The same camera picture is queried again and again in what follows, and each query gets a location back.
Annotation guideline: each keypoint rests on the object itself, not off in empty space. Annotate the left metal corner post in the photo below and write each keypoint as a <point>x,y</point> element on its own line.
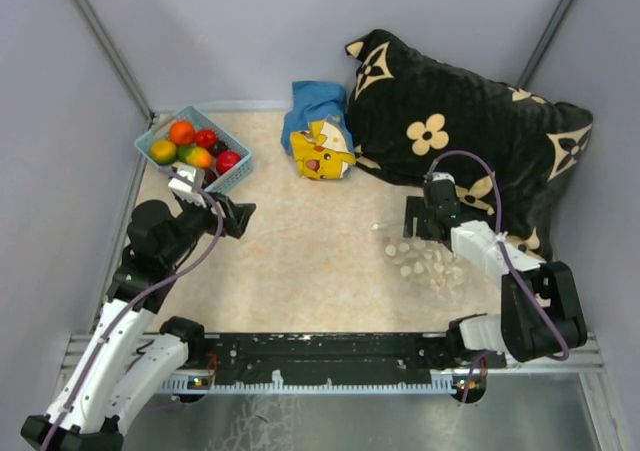
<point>114,57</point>

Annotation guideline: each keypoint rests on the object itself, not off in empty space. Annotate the green orange toy mango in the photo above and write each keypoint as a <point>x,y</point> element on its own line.
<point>195,156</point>

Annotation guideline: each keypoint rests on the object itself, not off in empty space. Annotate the yellow green toy citrus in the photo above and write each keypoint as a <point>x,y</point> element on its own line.
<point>163,152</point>

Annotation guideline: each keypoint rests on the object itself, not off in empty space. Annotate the black floral pillow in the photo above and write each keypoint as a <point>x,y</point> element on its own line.
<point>511,152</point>

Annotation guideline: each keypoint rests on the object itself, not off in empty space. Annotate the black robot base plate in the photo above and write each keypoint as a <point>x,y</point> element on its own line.
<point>328,358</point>

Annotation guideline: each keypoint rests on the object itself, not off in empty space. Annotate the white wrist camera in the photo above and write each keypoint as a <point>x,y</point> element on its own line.
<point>439,176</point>
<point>185,182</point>

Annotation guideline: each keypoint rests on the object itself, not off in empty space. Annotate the dark purple toy fruit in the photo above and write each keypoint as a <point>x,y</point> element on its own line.
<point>218,148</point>

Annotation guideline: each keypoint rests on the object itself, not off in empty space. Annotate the right metal corner post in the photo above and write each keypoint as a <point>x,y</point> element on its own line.
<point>545,41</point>

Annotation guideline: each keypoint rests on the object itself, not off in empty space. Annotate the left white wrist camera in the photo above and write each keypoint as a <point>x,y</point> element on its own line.
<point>185,182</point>

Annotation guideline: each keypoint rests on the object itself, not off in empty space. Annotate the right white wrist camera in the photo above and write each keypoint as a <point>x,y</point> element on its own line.
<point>439,176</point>

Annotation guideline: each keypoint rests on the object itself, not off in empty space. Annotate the aluminium frame rail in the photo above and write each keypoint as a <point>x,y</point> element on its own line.
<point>584,359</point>

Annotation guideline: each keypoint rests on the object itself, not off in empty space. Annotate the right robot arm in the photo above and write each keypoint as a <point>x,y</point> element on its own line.
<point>540,310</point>

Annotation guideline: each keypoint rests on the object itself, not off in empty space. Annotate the clear dotted zip top bag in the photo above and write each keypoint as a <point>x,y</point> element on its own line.
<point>423,264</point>

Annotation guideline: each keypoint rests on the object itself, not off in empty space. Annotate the dark maroon toy plum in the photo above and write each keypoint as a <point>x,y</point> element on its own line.
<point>209,178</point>

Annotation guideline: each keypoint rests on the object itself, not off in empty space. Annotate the metal corner post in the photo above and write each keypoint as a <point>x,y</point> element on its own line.
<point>114,57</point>
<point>545,41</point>

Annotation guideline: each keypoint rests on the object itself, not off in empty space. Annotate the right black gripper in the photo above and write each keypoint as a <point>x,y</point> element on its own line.
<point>415,207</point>

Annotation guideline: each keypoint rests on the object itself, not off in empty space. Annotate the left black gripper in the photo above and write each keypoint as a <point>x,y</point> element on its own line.
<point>236,216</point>

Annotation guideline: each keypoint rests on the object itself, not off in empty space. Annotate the blue plastic basket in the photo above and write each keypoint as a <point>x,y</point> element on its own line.
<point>199,120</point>

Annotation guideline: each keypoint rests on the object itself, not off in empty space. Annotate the orange toy fruit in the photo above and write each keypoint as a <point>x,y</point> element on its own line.
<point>182,133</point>

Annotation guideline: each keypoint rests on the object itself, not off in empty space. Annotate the blue yellow pikachu cloth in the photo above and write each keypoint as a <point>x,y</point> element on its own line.
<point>314,131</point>

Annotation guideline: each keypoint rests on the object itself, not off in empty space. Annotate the red toy apple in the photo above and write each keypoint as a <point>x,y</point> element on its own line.
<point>226,160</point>

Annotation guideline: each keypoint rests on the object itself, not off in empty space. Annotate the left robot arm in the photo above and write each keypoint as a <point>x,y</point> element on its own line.
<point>111,384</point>

